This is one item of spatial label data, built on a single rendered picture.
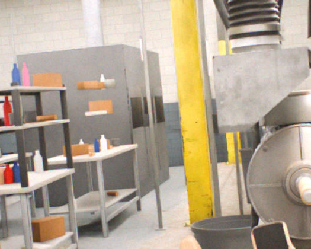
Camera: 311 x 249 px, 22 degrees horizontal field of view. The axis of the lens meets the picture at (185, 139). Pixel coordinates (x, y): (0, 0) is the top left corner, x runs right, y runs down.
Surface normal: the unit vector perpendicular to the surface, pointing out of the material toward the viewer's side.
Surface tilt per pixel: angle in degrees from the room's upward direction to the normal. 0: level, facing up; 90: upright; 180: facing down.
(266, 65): 90
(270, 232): 89
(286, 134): 62
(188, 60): 90
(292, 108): 90
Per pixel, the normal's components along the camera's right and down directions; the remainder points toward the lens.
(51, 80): 0.97, -0.07
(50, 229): 0.82, -0.04
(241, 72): -0.11, 0.06
